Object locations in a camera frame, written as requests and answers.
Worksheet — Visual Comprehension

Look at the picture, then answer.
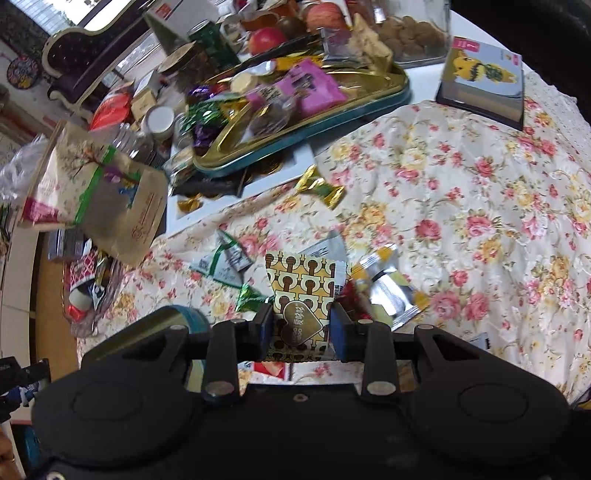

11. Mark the black leather sofa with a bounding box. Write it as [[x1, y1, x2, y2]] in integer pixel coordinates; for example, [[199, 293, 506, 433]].
[[450, 0, 591, 93]]

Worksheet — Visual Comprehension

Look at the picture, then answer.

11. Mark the glass cookie jar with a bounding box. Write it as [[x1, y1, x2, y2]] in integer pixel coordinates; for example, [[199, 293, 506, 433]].
[[373, 0, 452, 66]]

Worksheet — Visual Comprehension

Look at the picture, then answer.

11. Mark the kraft paper bag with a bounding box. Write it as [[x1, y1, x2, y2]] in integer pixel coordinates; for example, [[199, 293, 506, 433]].
[[17, 124, 169, 267]]

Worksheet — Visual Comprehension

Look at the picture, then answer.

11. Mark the green white snack packet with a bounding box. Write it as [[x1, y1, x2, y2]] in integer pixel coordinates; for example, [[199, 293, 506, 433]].
[[189, 230, 255, 289]]

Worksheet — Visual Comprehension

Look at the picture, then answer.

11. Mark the white-lid jar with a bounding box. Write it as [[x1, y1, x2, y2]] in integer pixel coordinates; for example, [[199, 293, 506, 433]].
[[141, 105, 176, 141]]

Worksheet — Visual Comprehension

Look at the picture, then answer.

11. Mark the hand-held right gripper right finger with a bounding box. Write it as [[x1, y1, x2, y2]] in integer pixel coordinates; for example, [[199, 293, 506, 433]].
[[329, 303, 509, 407]]

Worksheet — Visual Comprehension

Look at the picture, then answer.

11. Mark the ornate dark sofa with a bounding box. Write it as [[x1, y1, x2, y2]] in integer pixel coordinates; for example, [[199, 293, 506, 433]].
[[41, 0, 160, 114]]

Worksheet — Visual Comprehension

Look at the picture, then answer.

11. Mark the gold teal metal tray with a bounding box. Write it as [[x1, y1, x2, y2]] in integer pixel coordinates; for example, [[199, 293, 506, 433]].
[[191, 59, 412, 179]]

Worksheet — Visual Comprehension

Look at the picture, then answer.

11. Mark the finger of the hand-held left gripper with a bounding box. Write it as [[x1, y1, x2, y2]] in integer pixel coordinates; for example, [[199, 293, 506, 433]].
[[0, 357, 51, 420]]

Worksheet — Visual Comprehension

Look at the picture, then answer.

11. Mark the red apple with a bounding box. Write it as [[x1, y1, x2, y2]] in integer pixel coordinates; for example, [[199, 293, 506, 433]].
[[305, 1, 348, 32], [249, 27, 288, 56]]

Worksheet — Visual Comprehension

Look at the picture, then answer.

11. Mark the white chocolate box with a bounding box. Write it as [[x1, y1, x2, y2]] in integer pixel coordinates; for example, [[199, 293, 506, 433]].
[[165, 142, 318, 237]]

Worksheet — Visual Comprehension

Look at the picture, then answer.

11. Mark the green candy wrapper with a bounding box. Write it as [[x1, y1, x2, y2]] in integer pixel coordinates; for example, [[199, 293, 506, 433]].
[[235, 283, 274, 313]]

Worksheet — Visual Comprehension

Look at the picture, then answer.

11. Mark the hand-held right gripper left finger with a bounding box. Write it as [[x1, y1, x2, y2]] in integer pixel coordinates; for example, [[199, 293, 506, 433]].
[[82, 303, 277, 406]]

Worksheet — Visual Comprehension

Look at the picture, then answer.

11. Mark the brown round fruit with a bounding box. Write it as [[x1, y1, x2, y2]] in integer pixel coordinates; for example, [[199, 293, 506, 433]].
[[276, 15, 306, 37]]

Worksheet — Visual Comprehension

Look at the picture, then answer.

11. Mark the gold candy wrapper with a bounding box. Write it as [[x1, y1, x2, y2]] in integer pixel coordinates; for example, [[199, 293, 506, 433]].
[[294, 165, 346, 211]]

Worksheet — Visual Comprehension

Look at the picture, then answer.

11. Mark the green foil candy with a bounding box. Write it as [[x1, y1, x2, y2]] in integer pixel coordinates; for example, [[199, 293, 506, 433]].
[[185, 100, 232, 127]]

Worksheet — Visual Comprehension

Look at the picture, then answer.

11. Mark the green can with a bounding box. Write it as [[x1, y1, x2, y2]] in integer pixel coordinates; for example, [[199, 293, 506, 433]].
[[188, 21, 242, 70]]

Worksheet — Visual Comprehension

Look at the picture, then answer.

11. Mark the block calendar with yellow figure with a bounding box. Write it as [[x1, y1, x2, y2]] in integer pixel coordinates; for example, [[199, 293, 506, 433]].
[[436, 36, 526, 131]]

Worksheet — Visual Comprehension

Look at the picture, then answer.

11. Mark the silver foil packet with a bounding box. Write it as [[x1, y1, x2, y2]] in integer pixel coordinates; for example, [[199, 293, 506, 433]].
[[322, 28, 366, 64]]

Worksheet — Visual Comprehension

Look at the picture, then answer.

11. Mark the pink snack packet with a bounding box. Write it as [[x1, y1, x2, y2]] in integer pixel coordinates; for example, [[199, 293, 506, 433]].
[[276, 61, 348, 121]]

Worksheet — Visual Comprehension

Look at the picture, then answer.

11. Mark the dark jar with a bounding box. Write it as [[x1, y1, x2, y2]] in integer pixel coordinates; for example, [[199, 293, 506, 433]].
[[158, 41, 214, 88]]

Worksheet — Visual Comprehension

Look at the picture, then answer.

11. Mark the brown patterned snack packet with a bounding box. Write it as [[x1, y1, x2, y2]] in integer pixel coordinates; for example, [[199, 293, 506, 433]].
[[265, 251, 350, 363]]

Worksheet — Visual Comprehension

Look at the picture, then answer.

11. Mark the floral tablecloth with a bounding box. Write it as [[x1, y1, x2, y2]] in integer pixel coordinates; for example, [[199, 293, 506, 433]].
[[76, 71, 591, 402]]

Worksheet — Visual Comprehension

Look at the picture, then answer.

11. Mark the silver yellow snack packet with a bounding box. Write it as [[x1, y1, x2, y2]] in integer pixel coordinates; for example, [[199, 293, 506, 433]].
[[350, 244, 431, 331]]

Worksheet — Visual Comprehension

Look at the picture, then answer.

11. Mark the red packet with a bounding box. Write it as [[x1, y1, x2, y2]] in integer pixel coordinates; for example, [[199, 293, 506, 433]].
[[89, 85, 136, 132]]

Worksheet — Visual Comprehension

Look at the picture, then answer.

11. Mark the purple candy wrapper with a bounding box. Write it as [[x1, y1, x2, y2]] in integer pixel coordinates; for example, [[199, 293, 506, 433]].
[[186, 84, 223, 104]]

